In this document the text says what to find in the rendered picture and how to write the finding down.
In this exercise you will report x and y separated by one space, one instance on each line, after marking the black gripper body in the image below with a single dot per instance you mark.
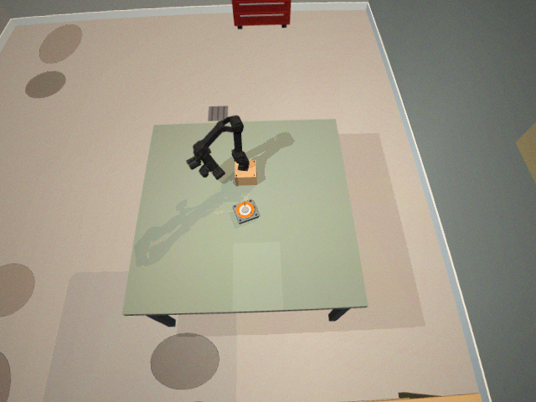
218 172

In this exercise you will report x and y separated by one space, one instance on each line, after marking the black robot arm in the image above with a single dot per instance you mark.
202 152

